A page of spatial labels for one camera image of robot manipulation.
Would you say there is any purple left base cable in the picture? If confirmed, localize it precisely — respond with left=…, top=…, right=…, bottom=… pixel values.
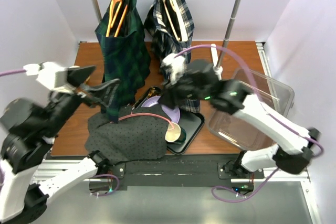
left=89, top=173, right=121, bottom=197

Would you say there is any black tray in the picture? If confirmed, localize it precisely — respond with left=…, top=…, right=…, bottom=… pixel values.
left=126, top=85, right=206, bottom=156

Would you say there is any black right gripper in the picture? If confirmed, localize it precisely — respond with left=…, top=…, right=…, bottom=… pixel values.
left=156, top=70, right=209, bottom=110

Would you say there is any purple plate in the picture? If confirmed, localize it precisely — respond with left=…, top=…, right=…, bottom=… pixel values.
left=141, top=95, right=181, bottom=124

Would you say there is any dark green plaid skirt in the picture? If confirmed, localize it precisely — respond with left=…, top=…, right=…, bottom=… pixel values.
left=94, top=0, right=151, bottom=123

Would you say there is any pink hanger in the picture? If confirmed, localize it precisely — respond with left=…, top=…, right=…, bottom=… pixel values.
left=118, top=112, right=178, bottom=134

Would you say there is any clear plastic bin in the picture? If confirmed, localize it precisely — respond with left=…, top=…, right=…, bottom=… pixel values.
left=208, top=70, right=295, bottom=151

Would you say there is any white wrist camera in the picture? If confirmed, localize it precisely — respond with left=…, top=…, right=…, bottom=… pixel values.
left=161, top=53, right=186, bottom=85
left=23, top=61, right=68, bottom=91

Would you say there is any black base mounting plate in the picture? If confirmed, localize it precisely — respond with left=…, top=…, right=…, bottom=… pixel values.
left=70, top=153, right=265, bottom=192

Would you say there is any grey dotted skirt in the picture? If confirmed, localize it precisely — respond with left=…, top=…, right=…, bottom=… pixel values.
left=85, top=105, right=169, bottom=165

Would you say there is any gold cutlery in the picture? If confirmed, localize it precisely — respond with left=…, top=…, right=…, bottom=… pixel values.
left=132, top=86, right=161, bottom=109

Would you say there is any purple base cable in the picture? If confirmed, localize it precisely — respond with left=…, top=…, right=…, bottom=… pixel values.
left=211, top=167, right=280, bottom=204
left=89, top=173, right=121, bottom=197

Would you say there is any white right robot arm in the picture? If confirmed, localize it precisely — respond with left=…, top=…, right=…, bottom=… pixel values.
left=159, top=73, right=320, bottom=178

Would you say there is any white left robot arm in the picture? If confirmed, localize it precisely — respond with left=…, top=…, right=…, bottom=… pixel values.
left=1, top=62, right=120, bottom=223

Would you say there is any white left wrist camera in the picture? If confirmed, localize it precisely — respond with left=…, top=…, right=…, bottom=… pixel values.
left=23, top=61, right=68, bottom=91

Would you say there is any navy white plaid skirt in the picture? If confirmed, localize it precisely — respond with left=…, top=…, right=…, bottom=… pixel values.
left=143, top=0, right=202, bottom=113

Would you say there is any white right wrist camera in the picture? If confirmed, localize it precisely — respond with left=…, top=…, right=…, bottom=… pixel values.
left=161, top=53, right=186, bottom=85

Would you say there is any beige hanger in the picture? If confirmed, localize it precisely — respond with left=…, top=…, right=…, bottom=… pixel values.
left=162, top=0, right=188, bottom=42

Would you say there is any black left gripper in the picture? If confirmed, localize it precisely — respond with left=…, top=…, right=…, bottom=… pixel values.
left=40, top=64, right=120, bottom=137

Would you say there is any dark green cream mug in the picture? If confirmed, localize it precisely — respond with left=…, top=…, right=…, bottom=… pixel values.
left=164, top=123, right=186, bottom=144

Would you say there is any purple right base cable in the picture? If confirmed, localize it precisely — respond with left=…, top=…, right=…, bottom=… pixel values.
left=211, top=167, right=280, bottom=204

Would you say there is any orange hanger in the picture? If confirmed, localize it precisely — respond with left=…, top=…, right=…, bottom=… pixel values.
left=106, top=0, right=128, bottom=38

